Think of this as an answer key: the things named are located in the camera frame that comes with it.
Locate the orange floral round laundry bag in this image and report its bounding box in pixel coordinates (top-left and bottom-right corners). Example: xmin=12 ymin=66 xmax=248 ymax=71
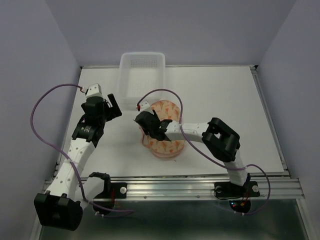
xmin=141 ymin=100 xmax=185 ymax=159

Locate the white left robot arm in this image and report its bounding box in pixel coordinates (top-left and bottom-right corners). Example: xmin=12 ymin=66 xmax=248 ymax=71
xmin=34 ymin=93 xmax=122 ymax=231

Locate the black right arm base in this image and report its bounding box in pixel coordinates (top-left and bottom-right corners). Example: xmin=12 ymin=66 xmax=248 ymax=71
xmin=213 ymin=181 xmax=261 ymax=215

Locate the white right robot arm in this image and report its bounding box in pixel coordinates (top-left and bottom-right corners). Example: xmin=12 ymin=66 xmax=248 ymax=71
xmin=134 ymin=111 xmax=250 ymax=195

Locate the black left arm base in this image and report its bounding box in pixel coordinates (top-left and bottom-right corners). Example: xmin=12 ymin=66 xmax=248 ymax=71
xmin=88 ymin=172 xmax=128 ymax=209

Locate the white perforated plastic basket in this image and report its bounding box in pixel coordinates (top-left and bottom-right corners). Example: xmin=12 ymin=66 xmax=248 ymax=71
xmin=116 ymin=52 xmax=167 ymax=111

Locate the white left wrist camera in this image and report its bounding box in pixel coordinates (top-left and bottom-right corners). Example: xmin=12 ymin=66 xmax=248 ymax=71
xmin=85 ymin=83 xmax=103 ymax=99

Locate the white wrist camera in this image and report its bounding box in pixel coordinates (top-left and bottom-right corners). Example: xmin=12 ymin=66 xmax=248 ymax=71
xmin=85 ymin=83 xmax=103 ymax=99
xmin=137 ymin=100 xmax=153 ymax=113

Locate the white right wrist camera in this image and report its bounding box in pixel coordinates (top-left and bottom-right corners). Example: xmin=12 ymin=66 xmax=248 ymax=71
xmin=137 ymin=100 xmax=153 ymax=113

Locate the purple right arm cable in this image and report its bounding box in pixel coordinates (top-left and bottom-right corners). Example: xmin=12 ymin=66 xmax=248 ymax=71
xmin=137 ymin=89 xmax=272 ymax=217

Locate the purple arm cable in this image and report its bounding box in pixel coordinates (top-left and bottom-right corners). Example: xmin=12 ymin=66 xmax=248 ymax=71
xmin=30 ymin=83 xmax=136 ymax=219
xmin=137 ymin=89 xmax=272 ymax=217

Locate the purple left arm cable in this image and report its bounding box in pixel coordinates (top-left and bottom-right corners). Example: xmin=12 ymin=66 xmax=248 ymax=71
xmin=30 ymin=83 xmax=136 ymax=219

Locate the aluminium mounting rail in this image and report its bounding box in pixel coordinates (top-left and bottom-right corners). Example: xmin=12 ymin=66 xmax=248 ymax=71
xmin=43 ymin=174 xmax=306 ymax=201

